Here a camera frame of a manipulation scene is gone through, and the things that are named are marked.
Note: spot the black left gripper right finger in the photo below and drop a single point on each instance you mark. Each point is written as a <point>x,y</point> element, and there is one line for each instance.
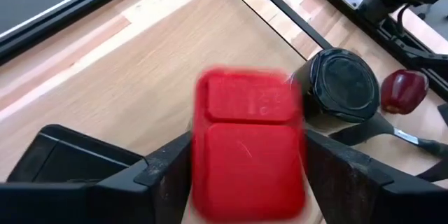
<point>367,199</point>

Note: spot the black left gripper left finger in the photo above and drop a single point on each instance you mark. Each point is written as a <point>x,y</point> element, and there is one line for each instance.
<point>105,203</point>

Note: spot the green rectangular spice tin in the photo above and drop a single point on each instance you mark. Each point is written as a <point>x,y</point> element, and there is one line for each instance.
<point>70,154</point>

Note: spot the round black-lidded spice jar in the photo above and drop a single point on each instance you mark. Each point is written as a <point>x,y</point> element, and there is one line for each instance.
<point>344,84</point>

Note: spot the black plastic ladle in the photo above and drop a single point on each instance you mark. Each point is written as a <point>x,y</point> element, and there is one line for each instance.
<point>367,131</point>

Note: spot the dark red bell pepper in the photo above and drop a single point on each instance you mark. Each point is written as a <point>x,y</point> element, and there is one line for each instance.
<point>402,91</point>

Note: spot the black aluminium table frame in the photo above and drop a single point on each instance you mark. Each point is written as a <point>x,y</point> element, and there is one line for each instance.
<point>70,12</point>

